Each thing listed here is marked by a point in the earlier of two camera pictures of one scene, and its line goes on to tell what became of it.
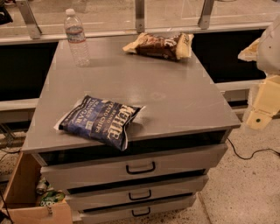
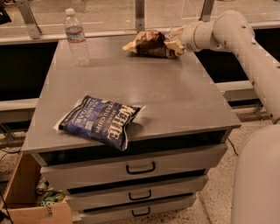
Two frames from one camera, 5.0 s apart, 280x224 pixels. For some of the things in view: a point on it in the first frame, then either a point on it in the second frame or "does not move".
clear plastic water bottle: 76,37 does not move
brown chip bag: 178,46 does not move
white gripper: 269,51 -> 189,38
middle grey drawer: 133,194 does not move
